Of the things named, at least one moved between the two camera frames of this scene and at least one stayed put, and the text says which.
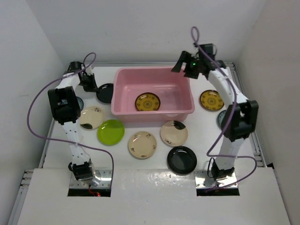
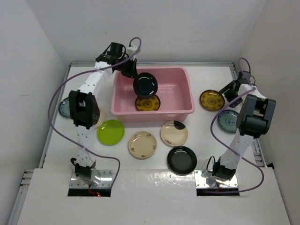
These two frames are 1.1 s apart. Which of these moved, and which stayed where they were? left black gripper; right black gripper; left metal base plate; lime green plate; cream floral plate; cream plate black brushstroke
Moved: left black gripper; right black gripper
Stayed: left metal base plate; cream floral plate; cream plate black brushstroke; lime green plate
